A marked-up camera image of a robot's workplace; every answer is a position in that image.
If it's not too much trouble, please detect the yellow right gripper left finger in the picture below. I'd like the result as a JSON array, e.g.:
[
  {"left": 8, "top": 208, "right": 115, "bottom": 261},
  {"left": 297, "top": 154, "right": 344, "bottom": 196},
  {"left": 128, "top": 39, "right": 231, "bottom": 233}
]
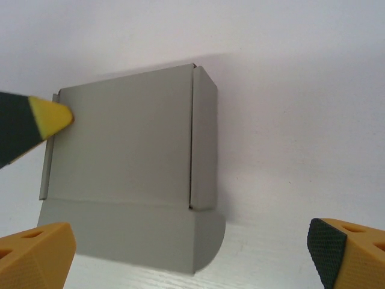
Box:
[{"left": 0, "top": 222, "right": 76, "bottom": 289}]

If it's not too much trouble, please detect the grey paper box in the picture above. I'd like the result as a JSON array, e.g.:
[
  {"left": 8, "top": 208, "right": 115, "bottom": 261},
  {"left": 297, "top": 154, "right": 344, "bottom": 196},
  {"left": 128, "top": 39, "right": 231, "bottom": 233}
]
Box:
[{"left": 37, "top": 62, "right": 226, "bottom": 275}]

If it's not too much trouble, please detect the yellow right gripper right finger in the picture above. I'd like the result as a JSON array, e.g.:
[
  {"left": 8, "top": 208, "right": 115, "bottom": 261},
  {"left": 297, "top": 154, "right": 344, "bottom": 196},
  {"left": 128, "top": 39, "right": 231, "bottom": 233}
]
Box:
[{"left": 306, "top": 218, "right": 385, "bottom": 289}]

